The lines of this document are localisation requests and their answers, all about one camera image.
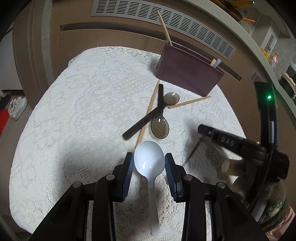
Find blue plastic spoon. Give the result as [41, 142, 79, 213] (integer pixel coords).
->
[213, 59, 221, 68]

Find white lace tablecloth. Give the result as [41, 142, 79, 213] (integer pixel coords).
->
[9, 47, 244, 233]

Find small grey vent grille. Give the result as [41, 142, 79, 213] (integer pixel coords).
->
[247, 69, 264, 84]

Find bottle with orange cap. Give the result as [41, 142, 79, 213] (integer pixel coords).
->
[269, 52, 279, 68]

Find yellow package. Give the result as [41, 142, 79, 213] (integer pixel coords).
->
[260, 48, 270, 61]

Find black pot with lid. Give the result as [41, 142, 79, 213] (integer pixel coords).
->
[279, 73, 295, 96]

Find red floor mat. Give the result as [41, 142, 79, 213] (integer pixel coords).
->
[0, 108, 10, 135]

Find wooden chopstick three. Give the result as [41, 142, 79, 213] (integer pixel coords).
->
[135, 80, 159, 148]

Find kitchen countertop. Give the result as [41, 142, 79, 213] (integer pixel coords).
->
[188, 0, 295, 117]

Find wooden spoon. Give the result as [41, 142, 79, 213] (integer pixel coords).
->
[210, 59, 216, 66]

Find purple utensil holder box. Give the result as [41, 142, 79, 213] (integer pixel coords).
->
[155, 42, 224, 97]

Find wooden chopstick one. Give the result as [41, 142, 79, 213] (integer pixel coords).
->
[158, 11, 173, 46]

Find white sneakers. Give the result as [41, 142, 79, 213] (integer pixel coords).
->
[8, 96, 28, 121]

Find large grey vent grille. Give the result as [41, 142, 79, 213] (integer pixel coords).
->
[91, 0, 236, 60]

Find gloved right hand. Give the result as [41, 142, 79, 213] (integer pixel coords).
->
[221, 159, 295, 240]

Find white plastic spoon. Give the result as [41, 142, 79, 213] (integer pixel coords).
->
[134, 140, 165, 238]

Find wooden chopstick two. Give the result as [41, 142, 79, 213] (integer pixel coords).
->
[168, 96, 210, 109]

